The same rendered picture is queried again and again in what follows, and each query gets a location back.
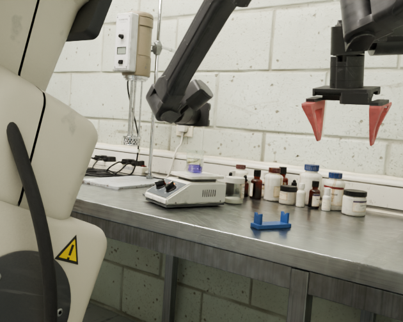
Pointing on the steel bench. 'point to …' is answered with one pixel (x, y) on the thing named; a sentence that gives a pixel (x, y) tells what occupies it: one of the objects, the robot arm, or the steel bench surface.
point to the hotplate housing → (192, 193)
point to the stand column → (155, 83)
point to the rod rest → (270, 222)
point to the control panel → (165, 188)
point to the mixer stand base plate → (121, 182)
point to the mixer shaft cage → (133, 117)
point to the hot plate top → (197, 176)
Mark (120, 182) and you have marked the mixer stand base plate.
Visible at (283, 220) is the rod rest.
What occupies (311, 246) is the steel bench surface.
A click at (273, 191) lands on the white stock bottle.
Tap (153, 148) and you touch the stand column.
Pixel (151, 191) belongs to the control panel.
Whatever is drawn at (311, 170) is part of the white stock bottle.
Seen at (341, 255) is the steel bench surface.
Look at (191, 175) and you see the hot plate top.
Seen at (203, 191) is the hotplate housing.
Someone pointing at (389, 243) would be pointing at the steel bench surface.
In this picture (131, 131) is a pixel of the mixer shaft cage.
